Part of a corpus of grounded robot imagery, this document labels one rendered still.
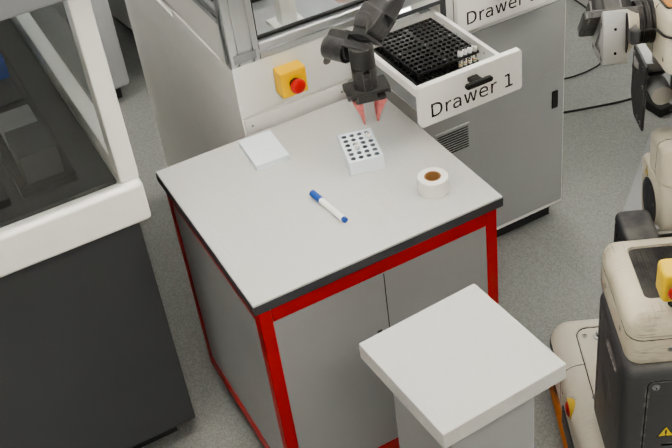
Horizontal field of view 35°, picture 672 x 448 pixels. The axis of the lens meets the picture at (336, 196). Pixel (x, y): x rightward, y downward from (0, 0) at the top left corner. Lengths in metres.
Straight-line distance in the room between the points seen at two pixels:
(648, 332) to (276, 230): 0.83
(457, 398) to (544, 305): 1.30
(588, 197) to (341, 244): 1.49
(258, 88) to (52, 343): 0.79
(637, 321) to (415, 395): 0.43
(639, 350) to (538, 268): 1.30
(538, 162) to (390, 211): 1.05
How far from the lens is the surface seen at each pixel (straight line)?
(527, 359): 2.01
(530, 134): 3.24
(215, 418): 3.01
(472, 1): 2.86
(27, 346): 2.58
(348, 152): 2.49
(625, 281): 2.10
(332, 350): 2.38
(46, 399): 2.71
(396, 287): 2.36
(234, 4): 2.52
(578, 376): 2.64
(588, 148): 3.84
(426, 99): 2.47
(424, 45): 2.67
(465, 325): 2.07
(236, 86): 2.61
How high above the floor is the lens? 2.22
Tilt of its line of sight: 37 degrees down
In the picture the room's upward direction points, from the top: 8 degrees counter-clockwise
